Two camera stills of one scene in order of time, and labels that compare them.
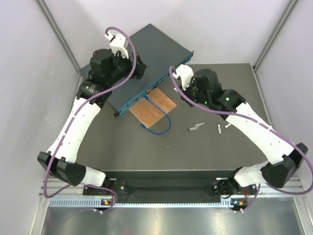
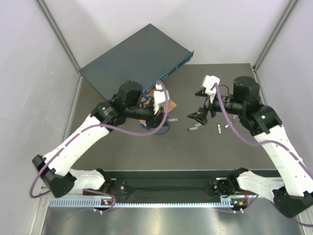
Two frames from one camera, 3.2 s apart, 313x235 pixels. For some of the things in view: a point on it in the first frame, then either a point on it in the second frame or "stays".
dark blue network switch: [162, 53] stays
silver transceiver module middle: [219, 129] stays
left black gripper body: [122, 68] → [151, 119]
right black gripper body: [191, 91] → [213, 107]
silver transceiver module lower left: [191, 129] stays
